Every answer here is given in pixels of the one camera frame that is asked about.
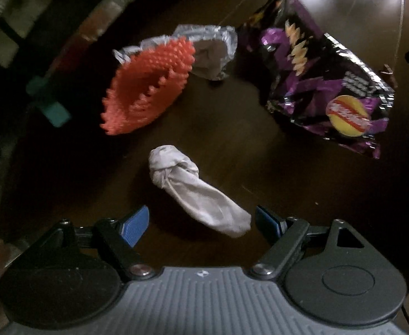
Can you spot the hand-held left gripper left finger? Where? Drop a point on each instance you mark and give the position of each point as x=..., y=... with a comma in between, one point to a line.
x=134, y=225

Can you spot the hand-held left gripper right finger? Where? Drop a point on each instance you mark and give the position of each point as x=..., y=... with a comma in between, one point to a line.
x=269, y=221

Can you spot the white knotted cloth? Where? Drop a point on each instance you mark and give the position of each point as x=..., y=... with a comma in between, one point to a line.
x=197, y=195

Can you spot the purple chip bag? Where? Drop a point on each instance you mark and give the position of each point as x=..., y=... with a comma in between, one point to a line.
x=312, y=87

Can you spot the orange foam fruit net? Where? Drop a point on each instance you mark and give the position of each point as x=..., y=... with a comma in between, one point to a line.
x=127, y=87

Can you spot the silver foil wrapper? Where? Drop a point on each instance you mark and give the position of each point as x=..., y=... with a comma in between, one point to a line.
x=209, y=57

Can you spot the teal plastic piece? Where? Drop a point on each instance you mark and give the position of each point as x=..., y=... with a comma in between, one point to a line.
x=52, y=106

